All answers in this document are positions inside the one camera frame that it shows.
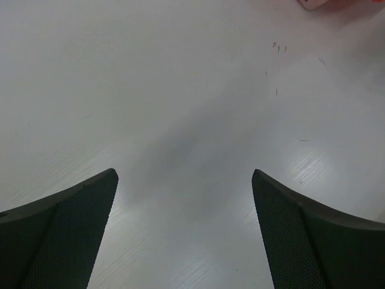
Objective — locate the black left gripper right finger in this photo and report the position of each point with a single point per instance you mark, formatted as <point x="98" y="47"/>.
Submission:
<point x="311" y="245"/>

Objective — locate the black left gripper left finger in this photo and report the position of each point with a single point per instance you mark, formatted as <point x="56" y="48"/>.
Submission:
<point x="53" y="242"/>

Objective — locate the pink t-shirt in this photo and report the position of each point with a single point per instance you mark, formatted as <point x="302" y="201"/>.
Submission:
<point x="312" y="4"/>

